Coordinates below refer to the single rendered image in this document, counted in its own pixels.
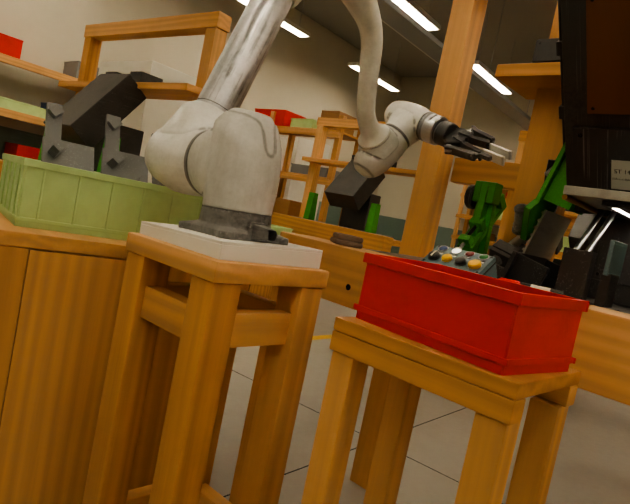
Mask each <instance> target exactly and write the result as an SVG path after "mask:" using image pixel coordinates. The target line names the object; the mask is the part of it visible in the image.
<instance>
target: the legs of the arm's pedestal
mask: <svg viewBox="0 0 630 504"><path fill-rule="evenodd" d="M169 272H170V266H168V265H166V264H163V263H160V262H158V261H155V260H152V259H150V258H147V257H145V256H142V255H139V254H137V253H134V252H131V251H128V255H127V260H126V266H125V271H124V277H123V282H122V288H121V293H120V299H119V304H118V310H117V315H116V321H115V326H114V332H113V337H112V343H111V348H110V354H109V359H108V365H107V370H106V376H105V381H104V387H103V392H102V398H101V403H100V409H99V414H98V420H97V425H96V431H95V436H94V442H93V447H92V453H91V458H90V464H89V469H88V475H87V480H86V486H85V491H84V497H83V502H82V504H232V503H231V502H230V501H228V500H227V499H226V498H224V497H223V496H222V495H221V494H219V493H218V492H217V491H216V490H214V489H213V488H212V487H210V486H209V484H210V479H211V474H212V469H213V464H214V459H215V454H216V449H217V444H218V438H219V433H220V428H221V423H222V418H223V413H224V408H225V403H226V398H227V393H228V388H229V383H230V378H231V373H232V368H233V363H234V358H235V353H236V348H237V347H249V346H266V345H268V346H267V351H266V356H265V361H264V366H263V371H262V376H261V381H260V386H259V391H258V396H257V401H256V405H255V410H254V415H253V420H252V425H251V430H250V435H249V440H248V445H247V450H246V455H245V460H244V465H243V470H242V475H241V480H240V485H239V490H238V495H237V500H236V504H278V502H279V497H280V492H281V487H282V483H283V478H284V473H285V468H286V463H287V459H288V454H289V449H290V444H291V439H292V434H293V430H294V425H295V420H296V415H297V410H298V405H299V401H300V396H301V391H302V386H303V381H304V377H305V372H306V367H307V362H308V357H309V352H310V348H311V343H312V338H313V333H314V328H315V324H316V319H317V314H318V309H319V304H320V299H321V295H322V288H304V287H284V286H280V287H279V292H278V297H277V301H276V302H275V301H273V300H270V299H267V298H265V297H262V296H259V295H257V294H254V293H251V292H249V291H248V287H249V285H245V284H226V283H213V282H210V281H207V280H205V279H202V278H200V277H197V276H194V275H192V278H191V283H187V282H168V277H169ZM159 327H160V328H162V329H164V330H166V331H168V332H170V333H172V334H174V335H176V336H178V337H180V341H179V346H178V352H177V357H176V362H175V367H174V373H173V378H172V383H171V388H170V394H169V399H168V404H167V409H166V415H165V420H164V425H163V430H162V436H161V441H160V446H159V451H158V457H157V462H156V467H155V472H154V478H153V483H152V484H151V485H147V486H143V487H139V488H135V489H132V490H129V485H130V479H131V474H132V469H133V463H134V458H135V453H136V447H137V442H138V437H139V431H140V426H141V421H142V415H143V410H144V405H145V399H146V394H147V389H148V383H149V378H150V373H151V367H152V362H153V357H154V351H155V346H156V341H157V336H158V330H159Z"/></svg>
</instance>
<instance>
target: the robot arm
mask: <svg viewBox="0 0 630 504"><path fill-rule="evenodd" d="M301 1H302V0H249V2H248V4H247V6H246V8H245V10H244V11H243V13H242V15H241V17H240V19H239V21H238V23H237V25H236V27H235V28H234V30H233V32H232V34H231V36H230V38H229V40H228V42H227V44H226V45H225V47H224V49H223V51H222V53H221V55H220V57H219V59H218V61H217V62H216V64H215V66H214V68H213V70H212V72H211V74H210V76H209V78H208V79H207V81H206V83H205V85H204V87H203V89H202V91H201V93H200V95H199V96H198V98H197V100H194V101H190V102H187V103H185V104H182V105H181V107H180V108H179V109H178V110H177V111H176V113H175V114H174V115H173V116H172V117H171V118H170V119H169V120H168V121H167V122H166V123H165V125H164V126H163V127H162V128H160V129H158V130H157V131H156V132H155V133H154V134H153V135H152V136H151V138H150V139H149V141H148V143H147V146H146V149H145V154H144V158H145V164H146V166H147V169H148V170H149V172H150V173H151V175H152V176H153V177H154V178H155V179H156V180H158V181H159V182H160V183H162V184H163V185H165V186H166V187H168V188H169V189H170V190H173V191H175V192H179V193H182V194H187V195H192V196H200V197H203V201H202V208H201V212H200V216H199V219H197V220H187V221H179V225H178V227H179V228H184V229H189V230H193V231H196V232H200V233H204V234H208V235H212V236H215V237H218V238H223V239H229V240H242V241H252V242H261V243H271V244H280V245H288V242H289V239H287V238H285V237H282V236H280V235H278V234H277V232H276V231H275V230H273V229H271V219H272V217H271V216H272V212H273V208H274V204H275V200H276V196H277V191H278V185H279V178H280V171H281V159H282V148H281V140H280V135H279V131H278V128H277V126H276V125H275V123H274V121H273V119H272V118H271V117H269V116H267V115H265V114H262V113H258V112H255V111H251V110H247V109H243V108H240V106H241V104H242V102H243V100H244V98H245V97H246V95H247V93H248V91H249V89H250V87H251V85H252V83H253V81H254V79H255V77H256V75H257V73H258V71H259V69H260V67H261V65H262V63H263V61H264V59H265V57H266V55H267V53H268V51H269V49H270V47H271V45H272V43H273V41H274V39H275V37H276V35H277V33H278V31H279V29H280V27H281V25H282V23H283V22H284V20H285V18H286V16H287V14H288V12H289V10H290V9H292V8H294V7H296V6H297V5H298V4H299V3H300V2H301ZM341 1H342V2H343V4H344V5H345V6H346V8H347V9H348V11H349V12H350V14H351V15H352V17H353V18H354V20H355V21H356V23H357V26H358V28H359V32H360V38H361V53H360V67H359V80H358V93H357V121H358V126H359V130H360V135H359V137H358V144H359V145H358V151H357V153H356V154H355V157H354V162H353V163H354V167H355V169H356V171H357V172H358V173H360V174H361V175H362V176H364V177H366V178H372V177H373V178H375V177H377V176H380V175H381V174H383V173H384V172H386V171H387V170H388V169H389V168H390V167H391V166H393V165H394V164H395V163H396V162H397V161H398V160H399V158H400V157H401V156H402V155H403V153H404V152H405V151H406V149H407V148H408V147H410V146H411V145H412V144H414V143H416V142H417V141H419V140H421V141H424V142H427V143H429V144H431V145H440V146H442V147H444V153H445V154H450V155H455V156H458V157H461V158H464V159H467V160H470V161H476V159H478V161H481V160H482V159H484V160H486V161H492V162H494V163H496V164H499V165H501V166H504V165H505V159H507V160H511V159H512V151H511V150H508V149H506V148H503V147H502V146H500V145H498V144H495V137H493V136H491V135H489V134H487V133H485V132H483V131H481V130H479V129H477V128H476V126H475V125H472V126H471V128H470V129H467V130H466V129H464V128H459V127H458V126H457V125H456V124H455V123H452V122H450V121H448V119H447V118H446V117H443V116H441V115H438V114H436V113H434V112H431V111H429V110H428V109H427V108H425V107H424V106H421V105H419V104H416V103H412V102H408V101H394V102H392V103H391V104H390V105H389V106H388V107H387V108H386V110H385V113H384V119H385V122H386V125H385V124H379V123H378V121H377V119H376V115H375V102H376V95H377V87H378V80H379V72H380V65H381V57H382V48H383V28H382V20H381V15H380V10H379V6H378V2H377V0H341ZM473 145H475V146H478V147H481V148H484V149H482V150H481V149H479V148H477V147H475V146H473ZM487 149H488V150H487Z"/></svg>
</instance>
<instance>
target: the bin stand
mask: <svg viewBox="0 0 630 504"><path fill-rule="evenodd" d="M334 329H335V330H333V332H332V337H331V342H330V347H329V348H330V349H331V350H333V353H332V358H331V362H330V367H329V372H328V377H327V381H326V386H325V391H324V396H323V400H322V405H321V410H320V415H319V419H318V424H317V429H316V434H315V438H314V443H313V448H312V453H311V458H310V462H309V467H308V472H307V477H306V481H305V486H304V491H303V496H302V500H301V504H339V500H340V495H341V490H342V486H343V481H344V476H345V472H346V467H347V463H348V458H349V453H350V449H351V444H352V439H353V435H354V430H355V425H356V421H357V416H358V411H359V407H360V402H361V397H362V393H363V388H364V384H365V379H366V374H367V370H368V366H371V367H373V368H375V369H378V370H380V371H382V372H385V373H387V374H389V375H391V377H390V382H389V386H388V391H387V396H386V400H385V405H384V409H383V414H382V418H381V423H380V428H379V432H378V437H377V441H376V446H375V451H374V455H373V460H372V464H371V469H370V473H369V478H368V483H367V487H366V492H365V496H364V501H363V504H396V500H397V496H398V491H399V487H400V482H401V478H402V473H403V469H404V464H405V460H406V455H407V451H408V446H409V442H410V437H411V433H412V429H413V424H414V420H415V415H416V411H417V406H418V402H419V397H420V393H421V388H422V389H424V390H426V391H429V392H431V393H433V394H436V395H438V396H440V397H443V398H445V399H447V400H450V401H452V402H454V403H457V404H459V405H461V406H464V407H466V408H468V409H471V410H473V411H475V412H476V413H475V416H474V420H473V425H472V429H471V433H470V438H469V442H468V446H467V451H466V455H465V459H464V464H463V468H462V472H461V477H460V481H459V486H458V490H457V494H456V499H455V503H454V504H502V499H503V495H504V491H505V487H506V482H507V478H508V474H509V470H510V465H511V461H512V457H513V453H514V449H515V444H516V440H517V436H518V432H519V427H520V423H521V419H522V415H523V411H524V406H525V402H526V399H525V398H527V397H531V396H534V397H531V398H530V402H529V406H528V410H527V414H526V418H525V423H524V427H523V431H522V435H521V440H520V444H519V448H518V452H517V456H516V461H515V465H514V469H513V473H512V478H511V482H510V486H509V490H508V494H507V499H506V503H505V504H545V503H546V499H547V494H548V490H549V486H550V482H551V478H552V474H553V470H554V466H555V461H556V457H557V453H558V449H559V445H560V441H561V437H562V432H563V428H564V424H565V420H566V416H567V412H568V408H569V406H571V405H573V404H574V401H575V397H576V393H577V389H578V385H577V384H579V380H580V376H581V371H579V370H576V369H573V368H570V367H569V368H568V372H552V373H536V374H520V375H504V376H502V375H498V374H496V373H493V372H491V371H488V370H486V369H483V368H481V367H478V366H476V365H473V364H471V363H468V362H466V361H463V360H461V359H458V358H456V357H453V356H451V355H448V354H446V353H443V352H441V351H438V350H436V349H433V348H431V347H428V346H426V345H423V344H421V343H418V342H416V341H413V340H411V339H408V338H406V337H403V336H401V335H398V334H396V333H393V332H391V331H388V330H386V329H383V328H381V327H378V326H376V325H373V324H371V323H368V322H366V321H363V320H361V319H358V318H356V317H336V318H335V323H334Z"/></svg>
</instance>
